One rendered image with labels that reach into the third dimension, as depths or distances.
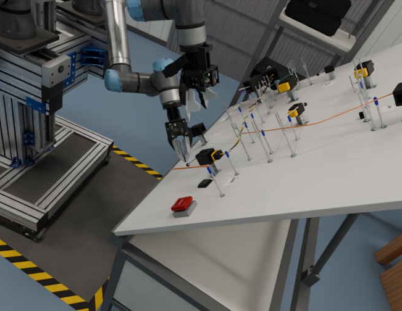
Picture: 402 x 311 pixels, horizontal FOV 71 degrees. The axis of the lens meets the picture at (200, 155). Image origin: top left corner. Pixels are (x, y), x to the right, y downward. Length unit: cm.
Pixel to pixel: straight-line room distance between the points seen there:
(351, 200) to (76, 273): 159
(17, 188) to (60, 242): 41
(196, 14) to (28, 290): 160
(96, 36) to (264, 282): 142
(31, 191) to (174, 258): 113
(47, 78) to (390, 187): 115
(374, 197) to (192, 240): 72
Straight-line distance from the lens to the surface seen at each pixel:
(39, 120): 184
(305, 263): 107
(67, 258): 194
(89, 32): 170
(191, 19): 74
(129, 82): 105
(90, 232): 203
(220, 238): 120
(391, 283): 292
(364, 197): 62
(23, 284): 190
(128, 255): 106
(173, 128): 98
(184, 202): 81
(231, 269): 115
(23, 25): 131
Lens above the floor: 173
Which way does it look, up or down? 38 degrees down
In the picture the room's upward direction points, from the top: 25 degrees clockwise
